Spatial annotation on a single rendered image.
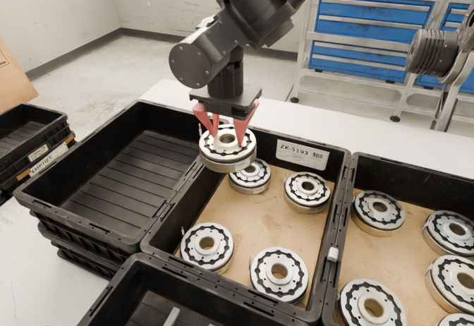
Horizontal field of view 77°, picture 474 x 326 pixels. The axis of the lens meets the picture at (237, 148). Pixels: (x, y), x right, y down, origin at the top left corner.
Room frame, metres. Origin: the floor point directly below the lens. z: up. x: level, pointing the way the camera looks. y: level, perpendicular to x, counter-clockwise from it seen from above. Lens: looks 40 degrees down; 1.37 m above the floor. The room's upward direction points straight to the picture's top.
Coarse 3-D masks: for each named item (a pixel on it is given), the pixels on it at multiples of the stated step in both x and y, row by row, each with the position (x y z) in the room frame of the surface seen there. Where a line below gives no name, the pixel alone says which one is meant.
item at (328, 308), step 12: (360, 156) 0.50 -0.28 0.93; (372, 156) 0.49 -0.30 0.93; (408, 168) 0.46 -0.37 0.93; (420, 168) 0.46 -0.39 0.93; (348, 180) 0.42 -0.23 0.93; (456, 180) 0.42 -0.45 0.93; (468, 180) 0.42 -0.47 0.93; (348, 192) 0.39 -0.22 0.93; (348, 204) 0.36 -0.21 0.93; (348, 216) 0.33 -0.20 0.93; (336, 240) 0.28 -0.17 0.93; (336, 264) 0.25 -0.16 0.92; (336, 276) 0.22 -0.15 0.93; (336, 288) 0.20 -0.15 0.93; (324, 300) 0.19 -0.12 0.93; (324, 312) 0.17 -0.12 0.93; (324, 324) 0.15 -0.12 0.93; (336, 324) 0.15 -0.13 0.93
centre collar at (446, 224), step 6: (444, 222) 0.36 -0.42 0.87; (450, 222) 0.36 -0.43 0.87; (456, 222) 0.36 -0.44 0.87; (444, 228) 0.35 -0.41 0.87; (462, 228) 0.35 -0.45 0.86; (468, 228) 0.35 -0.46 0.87; (450, 234) 0.34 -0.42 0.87; (456, 234) 0.34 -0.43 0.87; (468, 234) 0.34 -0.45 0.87; (462, 240) 0.32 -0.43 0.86
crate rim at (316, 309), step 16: (256, 128) 0.60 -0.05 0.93; (320, 144) 0.54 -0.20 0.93; (192, 176) 0.43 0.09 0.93; (336, 192) 0.39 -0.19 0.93; (336, 208) 0.36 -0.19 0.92; (160, 224) 0.31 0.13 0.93; (336, 224) 0.31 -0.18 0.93; (144, 240) 0.28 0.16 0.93; (160, 256) 0.25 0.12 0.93; (192, 272) 0.23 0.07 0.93; (208, 272) 0.23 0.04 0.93; (320, 272) 0.23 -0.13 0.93; (240, 288) 0.20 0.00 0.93; (320, 288) 0.20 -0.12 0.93; (272, 304) 0.18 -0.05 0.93; (288, 304) 0.18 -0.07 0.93; (320, 304) 0.18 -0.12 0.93; (304, 320) 0.16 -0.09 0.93
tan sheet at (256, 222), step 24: (216, 192) 0.48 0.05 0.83; (264, 192) 0.48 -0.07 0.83; (216, 216) 0.41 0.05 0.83; (240, 216) 0.41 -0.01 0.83; (264, 216) 0.41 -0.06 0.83; (288, 216) 0.41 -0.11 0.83; (312, 216) 0.41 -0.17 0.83; (240, 240) 0.35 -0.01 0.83; (264, 240) 0.35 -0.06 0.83; (288, 240) 0.35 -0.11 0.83; (312, 240) 0.35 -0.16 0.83; (240, 264) 0.29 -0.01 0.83; (312, 264) 0.29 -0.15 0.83
